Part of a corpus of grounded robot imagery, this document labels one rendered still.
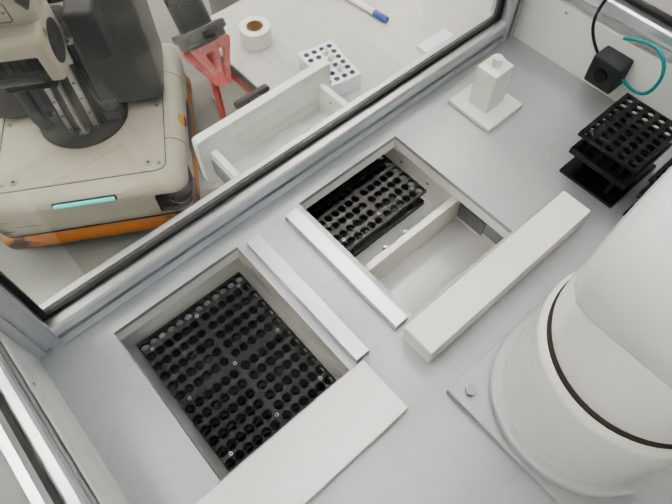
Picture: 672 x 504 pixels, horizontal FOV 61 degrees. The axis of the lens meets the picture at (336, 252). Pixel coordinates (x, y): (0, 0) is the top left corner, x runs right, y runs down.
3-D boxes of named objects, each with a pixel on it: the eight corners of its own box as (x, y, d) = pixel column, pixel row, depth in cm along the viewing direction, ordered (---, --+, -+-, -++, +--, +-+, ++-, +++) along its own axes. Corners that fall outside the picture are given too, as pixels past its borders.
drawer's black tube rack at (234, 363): (149, 361, 85) (135, 345, 79) (245, 290, 91) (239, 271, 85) (238, 481, 76) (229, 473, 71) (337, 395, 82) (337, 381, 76)
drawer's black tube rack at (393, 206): (260, 189, 101) (255, 165, 95) (336, 138, 106) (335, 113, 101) (344, 272, 92) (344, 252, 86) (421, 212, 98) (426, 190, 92)
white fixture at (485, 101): (447, 102, 96) (457, 54, 87) (481, 78, 99) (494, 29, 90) (488, 133, 92) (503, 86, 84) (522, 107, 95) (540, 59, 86)
